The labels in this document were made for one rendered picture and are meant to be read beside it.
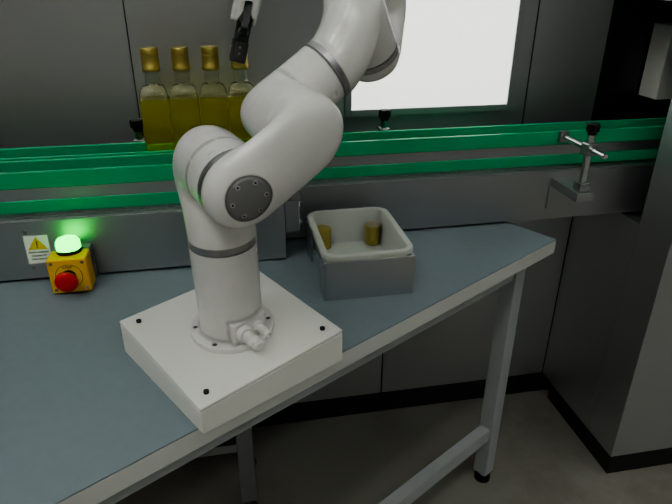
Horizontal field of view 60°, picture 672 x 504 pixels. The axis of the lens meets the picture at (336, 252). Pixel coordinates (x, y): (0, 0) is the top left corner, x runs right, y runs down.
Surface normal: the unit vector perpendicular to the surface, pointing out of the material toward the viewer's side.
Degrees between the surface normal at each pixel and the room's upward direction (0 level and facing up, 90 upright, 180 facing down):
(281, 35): 90
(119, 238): 90
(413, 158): 90
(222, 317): 95
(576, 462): 0
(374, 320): 0
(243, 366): 5
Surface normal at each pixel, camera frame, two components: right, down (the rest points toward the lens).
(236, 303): 0.40, 0.47
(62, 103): 0.18, 0.43
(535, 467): 0.00, -0.90
